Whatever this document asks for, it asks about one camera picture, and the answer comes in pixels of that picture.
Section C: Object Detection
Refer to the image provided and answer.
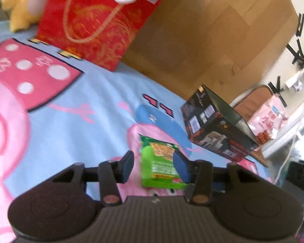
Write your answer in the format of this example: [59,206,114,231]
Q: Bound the black printed box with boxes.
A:
[181,84,260,163]

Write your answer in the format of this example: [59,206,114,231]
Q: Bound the printed blanket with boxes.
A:
[0,20,274,243]

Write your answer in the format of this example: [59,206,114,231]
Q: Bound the red gift bag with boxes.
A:
[37,0,166,72]

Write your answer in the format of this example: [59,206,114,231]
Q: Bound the green snack packet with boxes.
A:
[139,135,188,189]

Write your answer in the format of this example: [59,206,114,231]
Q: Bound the dark box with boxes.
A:
[288,161,304,198]

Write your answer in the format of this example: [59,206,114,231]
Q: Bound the pink snack bag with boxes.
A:
[248,94,290,145]

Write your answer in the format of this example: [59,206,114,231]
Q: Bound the white plug adapter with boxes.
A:
[285,56,304,93]

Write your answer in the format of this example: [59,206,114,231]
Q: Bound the black tape strip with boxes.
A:
[294,13,304,37]
[267,82,288,107]
[286,43,304,66]

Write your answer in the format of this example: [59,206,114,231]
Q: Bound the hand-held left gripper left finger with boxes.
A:
[52,150,135,206]

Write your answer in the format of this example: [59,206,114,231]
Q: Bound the yellow plush toy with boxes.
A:
[1,0,55,33]

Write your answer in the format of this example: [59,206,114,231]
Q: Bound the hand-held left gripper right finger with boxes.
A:
[172,150,262,205]

